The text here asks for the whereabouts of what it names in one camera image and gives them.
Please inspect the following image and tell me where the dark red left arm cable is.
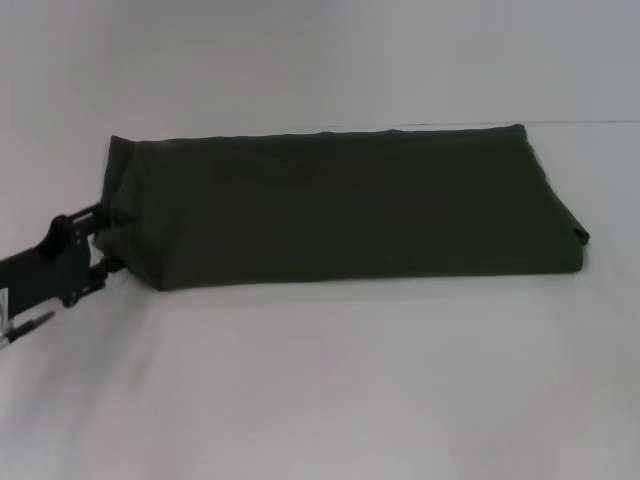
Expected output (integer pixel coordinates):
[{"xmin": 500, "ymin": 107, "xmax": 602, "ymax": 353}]
[{"xmin": 0, "ymin": 309, "xmax": 55, "ymax": 347}]

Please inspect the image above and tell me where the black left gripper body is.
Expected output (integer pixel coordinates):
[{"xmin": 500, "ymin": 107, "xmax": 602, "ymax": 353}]
[{"xmin": 0, "ymin": 213, "xmax": 105, "ymax": 307}]

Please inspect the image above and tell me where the dark green FREE! t-shirt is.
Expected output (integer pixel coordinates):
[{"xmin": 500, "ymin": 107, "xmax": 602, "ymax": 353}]
[{"xmin": 97, "ymin": 123, "xmax": 593, "ymax": 294}]

